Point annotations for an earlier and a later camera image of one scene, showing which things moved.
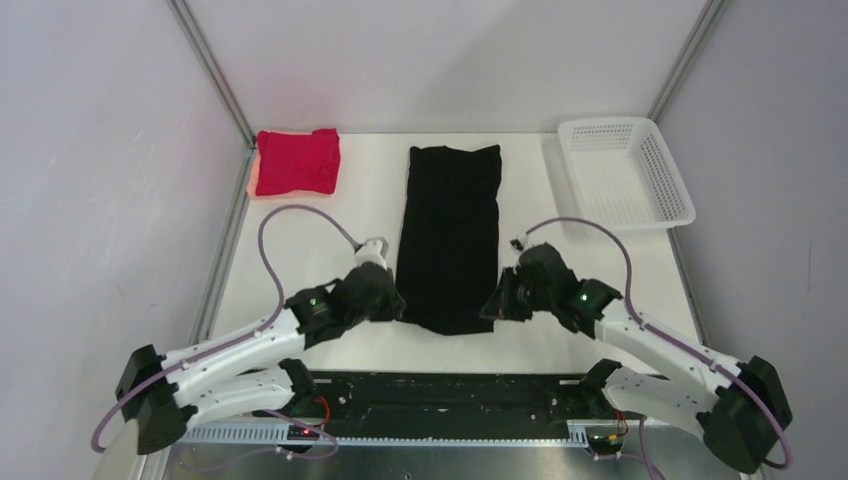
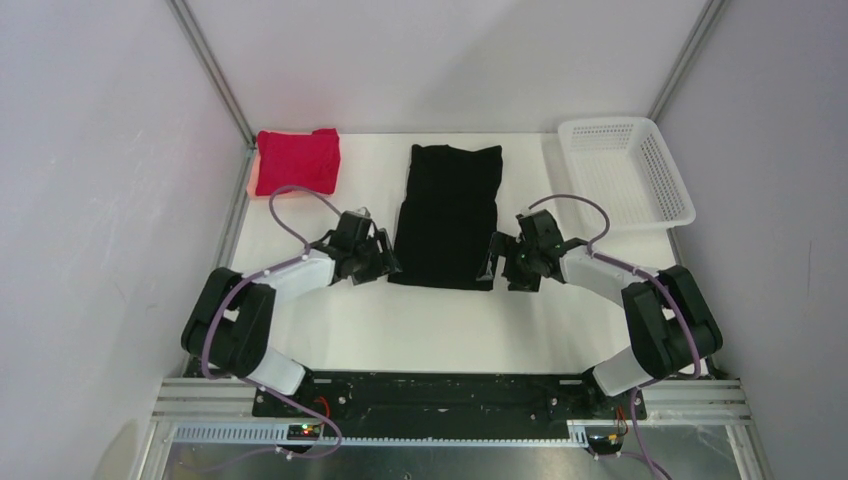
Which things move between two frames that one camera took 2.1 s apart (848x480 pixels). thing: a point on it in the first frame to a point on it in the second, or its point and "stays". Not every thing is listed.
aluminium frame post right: (688, 62) stays
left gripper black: (394, 305) to (383, 263)
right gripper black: (501, 304) to (505, 244)
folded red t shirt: (295, 162) stays
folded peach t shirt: (286, 194) stays
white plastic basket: (618, 172) stays
